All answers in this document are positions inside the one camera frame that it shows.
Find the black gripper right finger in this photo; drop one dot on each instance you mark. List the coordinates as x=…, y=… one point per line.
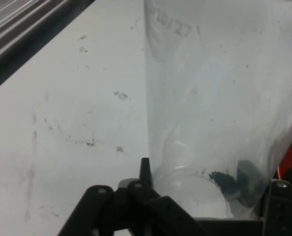
x=278, y=209

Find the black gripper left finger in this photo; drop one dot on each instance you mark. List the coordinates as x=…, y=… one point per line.
x=136, y=211

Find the dark granules from jar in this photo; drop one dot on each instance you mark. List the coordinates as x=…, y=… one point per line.
x=222, y=178

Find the clear plastic jar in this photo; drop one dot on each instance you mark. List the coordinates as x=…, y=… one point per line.
x=210, y=86

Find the long aluminium frame rail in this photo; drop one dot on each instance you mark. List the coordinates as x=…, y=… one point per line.
x=13, y=24

